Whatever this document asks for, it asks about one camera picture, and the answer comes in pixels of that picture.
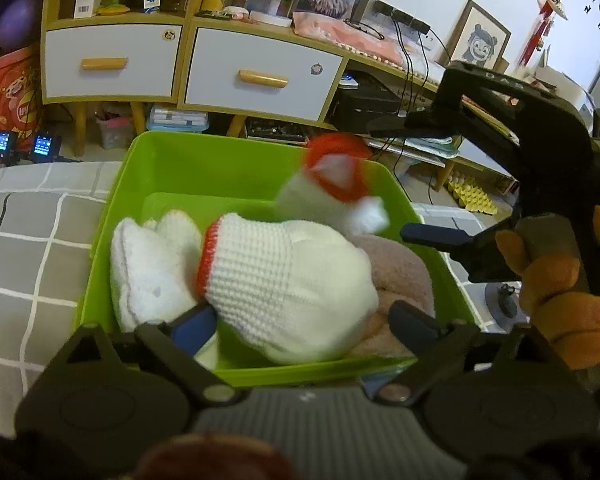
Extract purple ball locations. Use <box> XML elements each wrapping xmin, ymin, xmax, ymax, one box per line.
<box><xmin>0</xmin><ymin>0</ymin><xmax>44</xmax><ymax>55</ymax></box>

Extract stack of yellow egg cartons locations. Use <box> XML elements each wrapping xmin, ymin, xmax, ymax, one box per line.
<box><xmin>444</xmin><ymin>169</ymin><xmax>500</xmax><ymax>214</ymax></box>

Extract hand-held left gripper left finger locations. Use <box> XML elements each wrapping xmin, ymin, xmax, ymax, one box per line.
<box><xmin>55</xmin><ymin>305</ymin><xmax>236</xmax><ymax>406</ymax></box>

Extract wooden cabinet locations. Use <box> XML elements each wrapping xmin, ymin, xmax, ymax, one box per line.
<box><xmin>40</xmin><ymin>0</ymin><xmax>531</xmax><ymax>183</ymax></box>

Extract white glove with red cuff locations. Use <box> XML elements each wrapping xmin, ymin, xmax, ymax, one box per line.
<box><xmin>274</xmin><ymin>132</ymin><xmax>388</xmax><ymax>236</ymax></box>

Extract box of circuit boards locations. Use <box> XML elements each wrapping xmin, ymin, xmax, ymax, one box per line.
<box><xmin>244</xmin><ymin>117</ymin><xmax>309</xmax><ymax>144</ymax></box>

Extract person's right hand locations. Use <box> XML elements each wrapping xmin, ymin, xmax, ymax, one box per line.
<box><xmin>495</xmin><ymin>205</ymin><xmax>600</xmax><ymax>372</ymax></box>

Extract large white knit glove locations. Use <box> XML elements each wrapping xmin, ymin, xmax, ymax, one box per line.
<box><xmin>195</xmin><ymin>212</ymin><xmax>381</xmax><ymax>366</ymax></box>

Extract clear box with blue lid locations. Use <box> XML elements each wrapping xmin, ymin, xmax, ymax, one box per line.
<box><xmin>146</xmin><ymin>104</ymin><xmax>211</xmax><ymax>137</ymax></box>

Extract grey checked blanket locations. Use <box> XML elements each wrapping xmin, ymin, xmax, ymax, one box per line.
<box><xmin>0</xmin><ymin>160</ymin><xmax>526</xmax><ymax>443</ymax></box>

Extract grey phone stand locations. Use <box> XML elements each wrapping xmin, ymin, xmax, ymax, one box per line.
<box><xmin>484</xmin><ymin>280</ymin><xmax>527</xmax><ymax>322</ymax></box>

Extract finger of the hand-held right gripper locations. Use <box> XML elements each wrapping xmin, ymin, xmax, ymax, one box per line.
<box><xmin>400</xmin><ymin>223</ymin><xmax>502</xmax><ymax>262</ymax></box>
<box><xmin>369</xmin><ymin>107</ymin><xmax>457</xmax><ymax>138</ymax></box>

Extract framed cartoon picture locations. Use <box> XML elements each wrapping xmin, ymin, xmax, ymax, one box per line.
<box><xmin>446</xmin><ymin>0</ymin><xmax>512</xmax><ymax>72</ymax></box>

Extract white plush toy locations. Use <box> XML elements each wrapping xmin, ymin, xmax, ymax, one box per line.
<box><xmin>110</xmin><ymin>210</ymin><xmax>222</xmax><ymax>367</ymax></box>

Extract green plastic bin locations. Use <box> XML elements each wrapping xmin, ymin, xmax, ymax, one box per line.
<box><xmin>75</xmin><ymin>130</ymin><xmax>477</xmax><ymax>387</ymax></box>

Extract yellow green toy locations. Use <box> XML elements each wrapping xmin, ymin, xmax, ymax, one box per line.
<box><xmin>96</xmin><ymin>0</ymin><xmax>132</xmax><ymax>16</ymax></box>

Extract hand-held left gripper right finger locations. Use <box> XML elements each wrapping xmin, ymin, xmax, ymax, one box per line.
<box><xmin>374</xmin><ymin>301</ymin><xmax>542</xmax><ymax>406</ymax></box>

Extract black printer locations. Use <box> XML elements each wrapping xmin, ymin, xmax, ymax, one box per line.
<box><xmin>334</xmin><ymin>72</ymin><xmax>407</xmax><ymax>134</ymax></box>

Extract white drawer with wooden handle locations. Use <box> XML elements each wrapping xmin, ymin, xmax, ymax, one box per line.
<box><xmin>44</xmin><ymin>24</ymin><xmax>184</xmax><ymax>102</ymax></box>
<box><xmin>183</xmin><ymin>27</ymin><xmax>346</xmax><ymax>122</ymax></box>

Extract small clear plastic box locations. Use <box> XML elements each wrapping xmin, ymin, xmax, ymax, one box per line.
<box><xmin>95</xmin><ymin>111</ymin><xmax>134</xmax><ymax>151</ymax></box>

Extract pink fluffy cloth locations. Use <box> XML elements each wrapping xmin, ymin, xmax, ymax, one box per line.
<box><xmin>350</xmin><ymin>232</ymin><xmax>437</xmax><ymax>361</ymax></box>

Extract red printed box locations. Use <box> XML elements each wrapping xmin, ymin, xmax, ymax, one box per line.
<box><xmin>0</xmin><ymin>44</ymin><xmax>44</xmax><ymax>140</ymax></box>

